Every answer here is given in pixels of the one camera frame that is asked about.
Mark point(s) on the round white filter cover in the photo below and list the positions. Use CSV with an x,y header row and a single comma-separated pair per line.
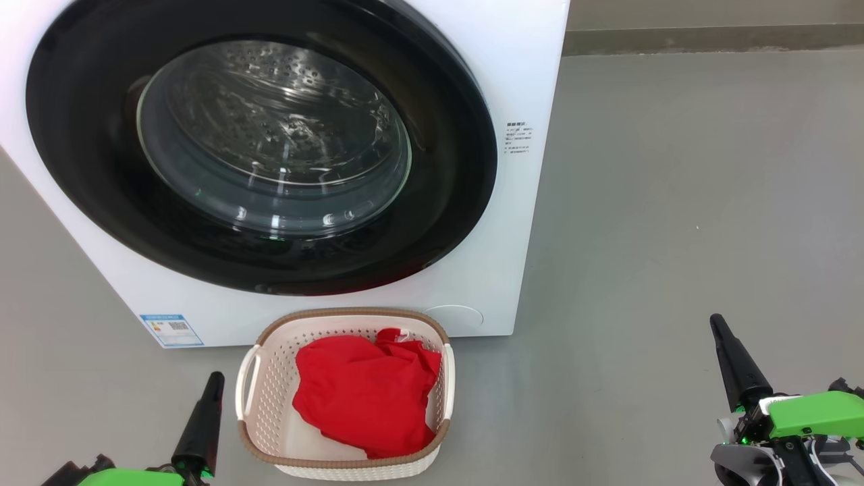
x,y
455,318

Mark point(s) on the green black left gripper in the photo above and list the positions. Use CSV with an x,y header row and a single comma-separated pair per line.
x,y
128,478

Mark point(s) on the cream perforated laundry basket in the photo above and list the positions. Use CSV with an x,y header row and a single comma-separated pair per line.
x,y
270,405

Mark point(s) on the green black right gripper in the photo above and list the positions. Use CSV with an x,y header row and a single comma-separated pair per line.
x,y
817,415

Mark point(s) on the white washing machine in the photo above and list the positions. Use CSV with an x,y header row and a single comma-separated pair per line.
x,y
526,81

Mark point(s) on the blue energy label sticker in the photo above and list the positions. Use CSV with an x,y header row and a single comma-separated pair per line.
x,y
172,331

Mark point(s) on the white grey robot right arm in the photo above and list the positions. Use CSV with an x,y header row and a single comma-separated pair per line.
x,y
739,466

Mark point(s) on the black round glass washer door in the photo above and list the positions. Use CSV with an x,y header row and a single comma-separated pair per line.
x,y
81,169

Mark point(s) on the red cloth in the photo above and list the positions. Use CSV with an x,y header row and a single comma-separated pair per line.
x,y
364,398

